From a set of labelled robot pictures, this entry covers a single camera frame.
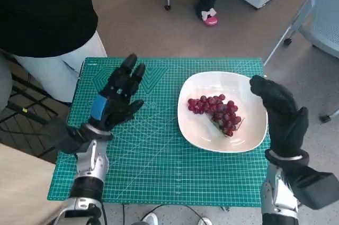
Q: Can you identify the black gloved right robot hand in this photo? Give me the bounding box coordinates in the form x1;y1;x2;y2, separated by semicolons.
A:
249;74;310;158

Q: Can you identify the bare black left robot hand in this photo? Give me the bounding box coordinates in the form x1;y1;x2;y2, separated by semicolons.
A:
88;53;146;132

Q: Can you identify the red toy grape bunch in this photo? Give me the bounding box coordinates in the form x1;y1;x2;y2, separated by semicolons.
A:
187;94;246;138

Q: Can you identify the white plate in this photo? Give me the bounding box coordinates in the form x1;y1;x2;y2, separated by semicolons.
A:
177;71;269;154

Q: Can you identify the green cutting mat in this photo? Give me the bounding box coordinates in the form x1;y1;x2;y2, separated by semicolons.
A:
47;56;266;208

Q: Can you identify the grey-blue chair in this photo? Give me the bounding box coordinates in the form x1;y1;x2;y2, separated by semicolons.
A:
263;0;339;123

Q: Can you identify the light wooden desk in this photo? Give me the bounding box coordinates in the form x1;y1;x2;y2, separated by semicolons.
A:
0;143;58;225

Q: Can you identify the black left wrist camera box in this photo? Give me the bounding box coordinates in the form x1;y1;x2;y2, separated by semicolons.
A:
44;118;88;155

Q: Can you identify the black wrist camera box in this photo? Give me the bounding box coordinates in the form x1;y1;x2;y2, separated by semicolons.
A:
287;166;339;210
44;118;88;155

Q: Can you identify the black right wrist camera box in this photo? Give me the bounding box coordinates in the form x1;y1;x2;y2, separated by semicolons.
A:
287;166;339;210

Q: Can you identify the black metal frame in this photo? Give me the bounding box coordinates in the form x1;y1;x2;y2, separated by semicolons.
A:
0;50;73;157

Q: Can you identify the black floor cable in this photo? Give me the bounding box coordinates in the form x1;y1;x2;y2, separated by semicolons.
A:
121;203;203;225

